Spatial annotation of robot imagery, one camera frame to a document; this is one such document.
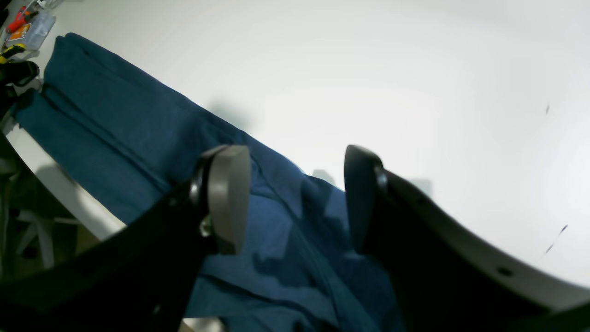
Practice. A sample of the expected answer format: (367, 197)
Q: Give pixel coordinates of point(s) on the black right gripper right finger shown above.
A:
(446, 278)

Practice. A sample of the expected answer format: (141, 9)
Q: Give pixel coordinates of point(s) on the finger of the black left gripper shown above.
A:
(18, 73)

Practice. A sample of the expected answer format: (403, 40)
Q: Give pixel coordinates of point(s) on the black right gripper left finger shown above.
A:
(141, 279)

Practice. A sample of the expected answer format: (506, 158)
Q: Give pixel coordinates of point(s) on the clear plastic parts box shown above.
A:
(32, 34)

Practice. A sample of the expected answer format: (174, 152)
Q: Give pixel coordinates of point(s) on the red handled screwdriver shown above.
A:
(24, 15)

